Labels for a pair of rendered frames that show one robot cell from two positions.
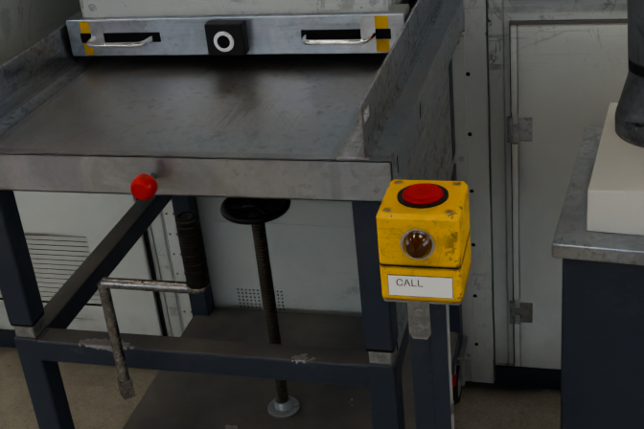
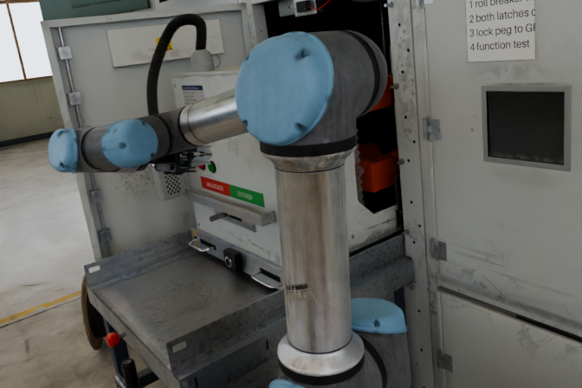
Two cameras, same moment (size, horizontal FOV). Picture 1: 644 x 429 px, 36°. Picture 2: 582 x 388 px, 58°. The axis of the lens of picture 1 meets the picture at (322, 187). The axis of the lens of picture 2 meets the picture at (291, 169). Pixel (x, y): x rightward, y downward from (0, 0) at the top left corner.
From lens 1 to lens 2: 0.99 m
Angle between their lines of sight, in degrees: 37
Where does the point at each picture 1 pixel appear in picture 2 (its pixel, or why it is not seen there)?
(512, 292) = not seen: outside the picture
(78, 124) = (138, 289)
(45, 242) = not seen: hidden behind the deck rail
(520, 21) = (445, 288)
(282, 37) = (253, 268)
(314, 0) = (266, 253)
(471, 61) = (420, 303)
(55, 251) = not seen: hidden behind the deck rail
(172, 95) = (190, 285)
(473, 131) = (423, 349)
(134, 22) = (208, 237)
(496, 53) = (434, 304)
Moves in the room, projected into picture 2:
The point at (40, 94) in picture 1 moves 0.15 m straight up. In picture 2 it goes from (157, 263) to (147, 216)
